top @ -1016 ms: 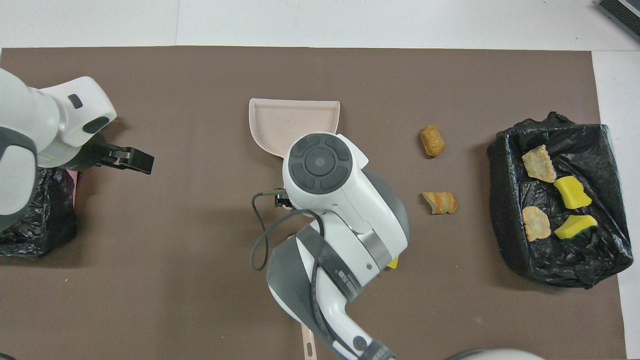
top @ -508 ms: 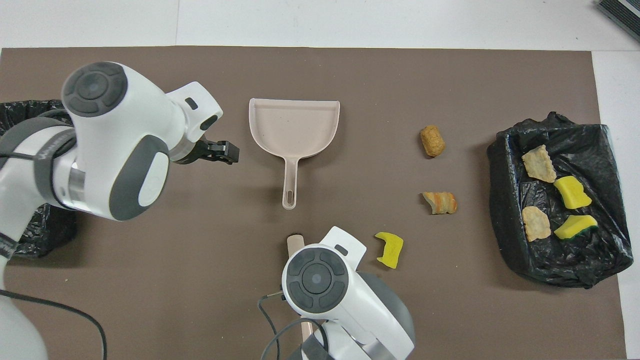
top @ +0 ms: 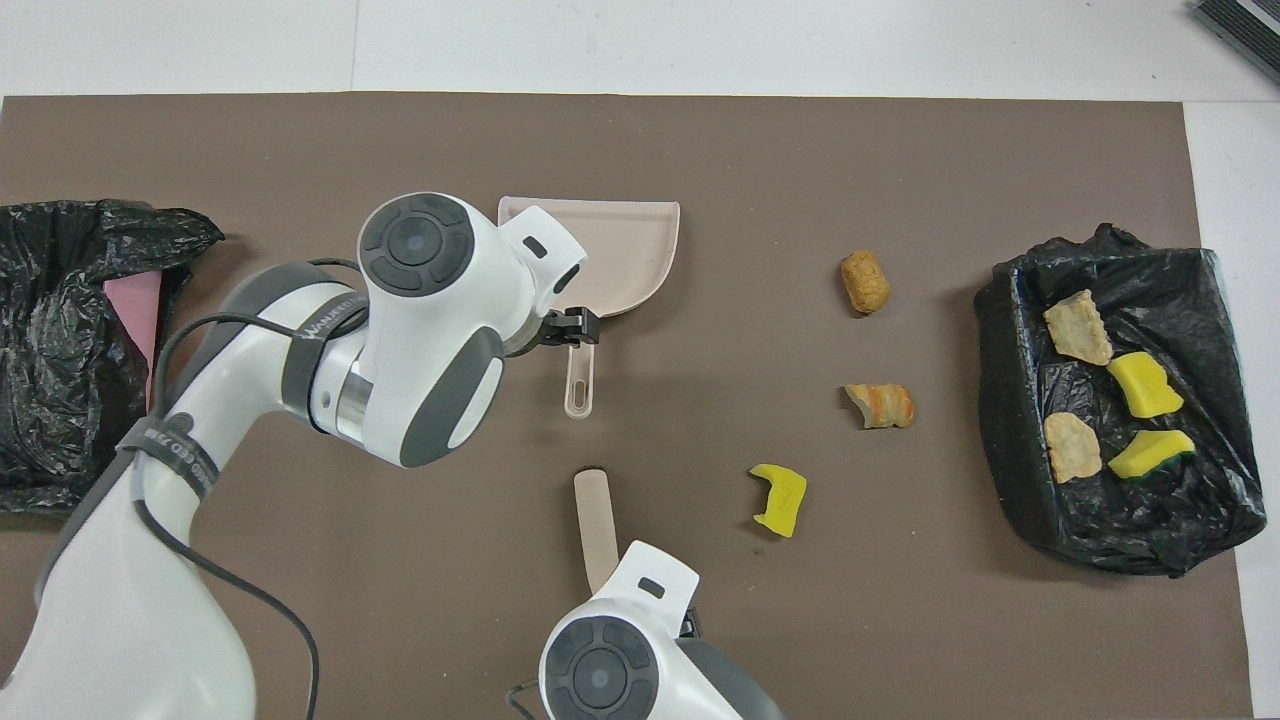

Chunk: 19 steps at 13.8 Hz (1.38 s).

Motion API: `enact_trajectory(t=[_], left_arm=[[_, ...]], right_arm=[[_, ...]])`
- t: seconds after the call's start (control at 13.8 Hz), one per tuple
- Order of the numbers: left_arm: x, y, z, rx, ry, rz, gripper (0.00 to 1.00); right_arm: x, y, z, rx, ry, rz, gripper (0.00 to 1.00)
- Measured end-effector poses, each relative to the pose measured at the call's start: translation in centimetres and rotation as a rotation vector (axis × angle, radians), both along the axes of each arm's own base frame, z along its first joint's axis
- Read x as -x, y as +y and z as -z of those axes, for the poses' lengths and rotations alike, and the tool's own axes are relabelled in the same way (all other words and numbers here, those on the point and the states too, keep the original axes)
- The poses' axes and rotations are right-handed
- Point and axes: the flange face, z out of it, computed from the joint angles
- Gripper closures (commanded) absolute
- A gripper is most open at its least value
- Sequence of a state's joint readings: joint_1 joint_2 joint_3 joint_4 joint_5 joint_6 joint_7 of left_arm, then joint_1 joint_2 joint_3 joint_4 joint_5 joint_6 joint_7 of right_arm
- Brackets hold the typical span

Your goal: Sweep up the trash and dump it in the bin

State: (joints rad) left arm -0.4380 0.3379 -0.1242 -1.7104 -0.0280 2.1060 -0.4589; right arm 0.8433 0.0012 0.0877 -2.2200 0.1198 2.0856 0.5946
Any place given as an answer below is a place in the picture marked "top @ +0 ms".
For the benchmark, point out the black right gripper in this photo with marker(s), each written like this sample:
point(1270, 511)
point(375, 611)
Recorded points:
point(690, 623)

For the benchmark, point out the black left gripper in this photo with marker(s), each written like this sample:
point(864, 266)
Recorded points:
point(553, 328)

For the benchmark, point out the beige plastic dustpan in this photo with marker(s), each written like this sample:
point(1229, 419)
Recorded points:
point(620, 250)

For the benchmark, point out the beige hand brush black bristles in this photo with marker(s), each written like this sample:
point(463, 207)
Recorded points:
point(598, 530)

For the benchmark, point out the yellow notched sponge piece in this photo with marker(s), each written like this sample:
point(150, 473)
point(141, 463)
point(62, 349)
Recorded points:
point(782, 500)

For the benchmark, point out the brown bread roll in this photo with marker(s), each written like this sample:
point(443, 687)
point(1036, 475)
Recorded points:
point(865, 282)

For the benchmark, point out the orange striped croissant piece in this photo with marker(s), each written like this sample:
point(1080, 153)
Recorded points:
point(882, 406)

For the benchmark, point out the small croissant piece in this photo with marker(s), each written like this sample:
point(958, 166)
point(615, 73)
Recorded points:
point(1072, 448)

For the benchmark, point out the pale toast bread piece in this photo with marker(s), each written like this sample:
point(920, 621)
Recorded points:
point(1078, 328)

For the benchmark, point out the yellow sponge with green side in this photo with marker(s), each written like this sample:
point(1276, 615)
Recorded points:
point(1150, 457)

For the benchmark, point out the yellow sponge chunk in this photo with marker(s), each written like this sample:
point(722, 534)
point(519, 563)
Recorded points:
point(1143, 385)

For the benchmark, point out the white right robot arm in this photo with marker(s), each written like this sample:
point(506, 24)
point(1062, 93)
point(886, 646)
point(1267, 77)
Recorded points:
point(620, 660)

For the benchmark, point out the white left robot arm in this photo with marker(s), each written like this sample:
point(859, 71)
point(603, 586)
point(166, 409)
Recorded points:
point(430, 330)

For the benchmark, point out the black bag lined bin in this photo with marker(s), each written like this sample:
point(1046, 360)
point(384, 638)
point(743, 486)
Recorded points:
point(1010, 420)

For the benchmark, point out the pink bin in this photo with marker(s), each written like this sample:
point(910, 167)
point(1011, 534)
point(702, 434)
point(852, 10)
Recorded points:
point(135, 310)

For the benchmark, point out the black bag over pink bin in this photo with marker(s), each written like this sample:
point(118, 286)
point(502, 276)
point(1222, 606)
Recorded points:
point(60, 400)

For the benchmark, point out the brown table mat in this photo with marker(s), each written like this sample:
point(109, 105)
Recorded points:
point(700, 150)

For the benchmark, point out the dark ribbed object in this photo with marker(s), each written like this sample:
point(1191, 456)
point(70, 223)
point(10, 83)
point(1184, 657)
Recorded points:
point(1245, 30)

